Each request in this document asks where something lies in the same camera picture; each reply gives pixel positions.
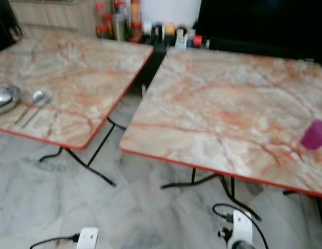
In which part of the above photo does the steel fork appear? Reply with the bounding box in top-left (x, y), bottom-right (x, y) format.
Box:
top-left (22, 92), bottom-right (53, 129)

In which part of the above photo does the dark display shelf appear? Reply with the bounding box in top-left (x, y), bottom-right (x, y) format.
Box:
top-left (0, 0), bottom-right (24, 52)

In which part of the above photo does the steel plate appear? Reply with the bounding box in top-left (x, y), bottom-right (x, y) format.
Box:
top-left (0, 86), bottom-right (23, 116)

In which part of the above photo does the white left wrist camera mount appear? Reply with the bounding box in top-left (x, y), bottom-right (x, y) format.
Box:
top-left (77, 227), bottom-right (99, 249)

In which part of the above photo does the large black furniture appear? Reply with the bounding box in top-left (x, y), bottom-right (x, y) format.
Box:
top-left (195, 0), bottom-right (322, 65)

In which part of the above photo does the steel canister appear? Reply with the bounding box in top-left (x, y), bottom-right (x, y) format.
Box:
top-left (112, 15), bottom-right (126, 42)

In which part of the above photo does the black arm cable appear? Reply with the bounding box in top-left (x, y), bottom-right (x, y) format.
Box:
top-left (30, 234), bottom-right (81, 249)
top-left (212, 203), bottom-right (270, 249)

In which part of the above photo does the small white box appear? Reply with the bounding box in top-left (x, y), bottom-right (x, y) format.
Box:
top-left (174, 31), bottom-right (189, 50)

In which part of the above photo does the light wooden cabinet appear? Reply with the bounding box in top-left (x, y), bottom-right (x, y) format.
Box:
top-left (10, 0), bottom-right (99, 37)

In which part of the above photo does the purple plastic cup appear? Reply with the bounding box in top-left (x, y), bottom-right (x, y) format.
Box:
top-left (300, 119), bottom-right (322, 151)

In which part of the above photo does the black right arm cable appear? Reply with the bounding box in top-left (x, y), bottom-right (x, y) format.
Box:
top-left (212, 203), bottom-right (270, 249)

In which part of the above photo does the yellow figurine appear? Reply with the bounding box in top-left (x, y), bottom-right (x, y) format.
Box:
top-left (165, 22), bottom-right (176, 37)

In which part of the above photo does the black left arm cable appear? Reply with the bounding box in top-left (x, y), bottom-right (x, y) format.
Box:
top-left (30, 234), bottom-right (81, 249)

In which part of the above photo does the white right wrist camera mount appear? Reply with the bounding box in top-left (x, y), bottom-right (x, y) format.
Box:
top-left (227, 210), bottom-right (253, 247)

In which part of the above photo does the dark figurine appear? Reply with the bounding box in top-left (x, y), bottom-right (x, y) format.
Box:
top-left (151, 23), bottom-right (167, 45)

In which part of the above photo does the steel spoon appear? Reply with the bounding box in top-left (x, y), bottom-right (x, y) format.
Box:
top-left (15, 89), bottom-right (47, 125)

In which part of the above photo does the clear jar with red lid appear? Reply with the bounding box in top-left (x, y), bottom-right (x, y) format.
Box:
top-left (96, 3), bottom-right (110, 39)

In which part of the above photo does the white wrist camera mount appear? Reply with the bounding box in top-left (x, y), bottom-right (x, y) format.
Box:
top-left (77, 227), bottom-right (99, 249)
top-left (227, 210), bottom-right (253, 247)

